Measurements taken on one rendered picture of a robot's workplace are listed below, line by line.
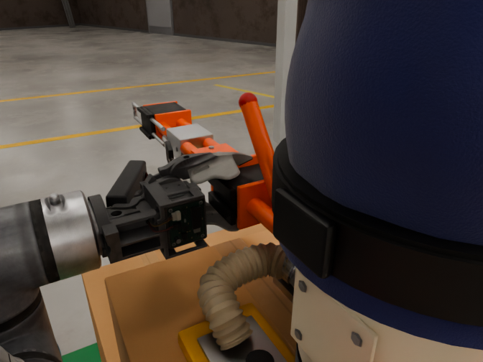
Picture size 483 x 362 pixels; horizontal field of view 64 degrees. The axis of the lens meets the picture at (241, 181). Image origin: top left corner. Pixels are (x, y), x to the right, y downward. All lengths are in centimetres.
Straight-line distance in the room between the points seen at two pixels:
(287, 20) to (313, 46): 329
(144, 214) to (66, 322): 157
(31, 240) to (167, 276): 22
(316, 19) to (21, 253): 33
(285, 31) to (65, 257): 321
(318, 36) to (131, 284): 45
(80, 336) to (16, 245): 149
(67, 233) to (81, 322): 155
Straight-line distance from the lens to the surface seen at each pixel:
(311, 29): 22
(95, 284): 125
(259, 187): 47
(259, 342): 46
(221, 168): 48
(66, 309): 204
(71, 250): 43
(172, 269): 59
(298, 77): 23
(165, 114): 77
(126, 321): 53
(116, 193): 48
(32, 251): 43
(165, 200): 43
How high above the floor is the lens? 132
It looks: 26 degrees down
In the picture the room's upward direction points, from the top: straight up
